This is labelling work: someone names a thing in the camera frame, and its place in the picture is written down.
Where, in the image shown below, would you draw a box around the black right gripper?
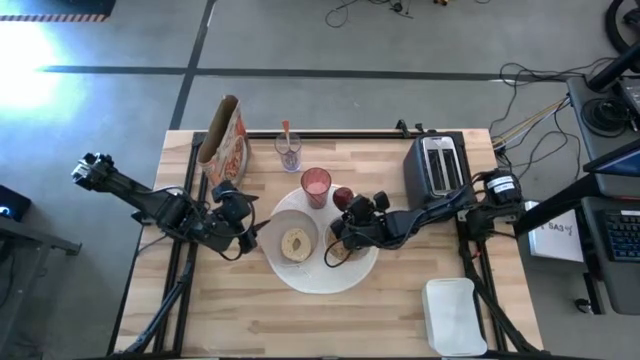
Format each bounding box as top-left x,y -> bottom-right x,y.
329,192 -> 402,252

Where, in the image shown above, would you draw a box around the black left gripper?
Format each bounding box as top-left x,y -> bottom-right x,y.
201,214 -> 272,254

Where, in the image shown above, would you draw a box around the grey round plate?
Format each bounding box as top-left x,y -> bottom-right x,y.
259,208 -> 320,268

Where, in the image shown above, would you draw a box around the white bowl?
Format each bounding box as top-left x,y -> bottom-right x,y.
322,217 -> 376,265

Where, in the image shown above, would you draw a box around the red apple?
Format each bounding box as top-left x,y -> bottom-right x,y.
332,186 -> 356,212

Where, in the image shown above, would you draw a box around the toasted bagel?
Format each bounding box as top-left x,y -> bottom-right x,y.
280,227 -> 313,264

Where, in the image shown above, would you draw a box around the pink plastic tumbler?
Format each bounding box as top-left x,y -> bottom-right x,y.
300,167 -> 333,210

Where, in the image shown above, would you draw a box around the pumpkin cereal box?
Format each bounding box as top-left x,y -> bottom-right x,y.
197,94 -> 250,189

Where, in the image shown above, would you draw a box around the brown cereal heap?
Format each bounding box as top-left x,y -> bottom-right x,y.
328,234 -> 352,262

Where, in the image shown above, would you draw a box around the large white round plate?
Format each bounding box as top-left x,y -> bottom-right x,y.
259,182 -> 381,296

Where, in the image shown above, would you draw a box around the clear drinking glass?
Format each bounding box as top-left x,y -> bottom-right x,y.
274,131 -> 304,173

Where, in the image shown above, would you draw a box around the black toaster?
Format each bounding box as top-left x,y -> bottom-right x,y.
402,132 -> 475,212

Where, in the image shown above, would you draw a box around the white rectangular tray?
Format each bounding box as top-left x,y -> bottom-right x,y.
422,277 -> 489,358

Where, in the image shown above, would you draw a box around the white printed paper sheet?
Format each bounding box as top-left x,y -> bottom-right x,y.
527,201 -> 586,264

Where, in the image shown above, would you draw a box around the black slanted beam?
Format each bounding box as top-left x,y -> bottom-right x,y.
513,172 -> 604,237

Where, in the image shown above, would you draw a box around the grey metal stand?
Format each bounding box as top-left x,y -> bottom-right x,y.
0,214 -> 84,360

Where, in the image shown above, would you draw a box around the black box with light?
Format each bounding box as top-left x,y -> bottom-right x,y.
0,184 -> 33,223

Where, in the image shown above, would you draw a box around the grey side desk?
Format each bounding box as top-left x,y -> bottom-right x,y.
566,74 -> 640,317

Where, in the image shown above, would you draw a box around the black keyboard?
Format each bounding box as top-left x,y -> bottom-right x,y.
601,209 -> 640,264

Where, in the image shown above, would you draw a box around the laptop with blue screen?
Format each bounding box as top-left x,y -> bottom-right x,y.
582,138 -> 640,180

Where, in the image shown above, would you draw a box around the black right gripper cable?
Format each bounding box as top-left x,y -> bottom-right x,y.
323,238 -> 352,269

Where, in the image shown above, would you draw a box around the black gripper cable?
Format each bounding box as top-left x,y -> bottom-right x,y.
323,238 -> 352,269
218,188 -> 257,263

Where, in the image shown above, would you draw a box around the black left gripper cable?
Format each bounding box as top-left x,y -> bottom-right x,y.
218,188 -> 257,263

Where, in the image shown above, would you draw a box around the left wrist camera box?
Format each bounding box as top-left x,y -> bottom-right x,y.
211,180 -> 252,220

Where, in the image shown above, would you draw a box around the black table frame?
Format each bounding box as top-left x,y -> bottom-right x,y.
107,128 -> 547,360

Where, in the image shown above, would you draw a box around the yellow floor cables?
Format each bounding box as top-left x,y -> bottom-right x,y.
491,98 -> 570,148

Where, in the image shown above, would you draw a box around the black floor cable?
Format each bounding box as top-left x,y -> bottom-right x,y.
498,56 -> 617,136
324,0 -> 417,29

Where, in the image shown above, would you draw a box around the coiled black cable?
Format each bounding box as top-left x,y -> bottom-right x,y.
579,96 -> 637,139

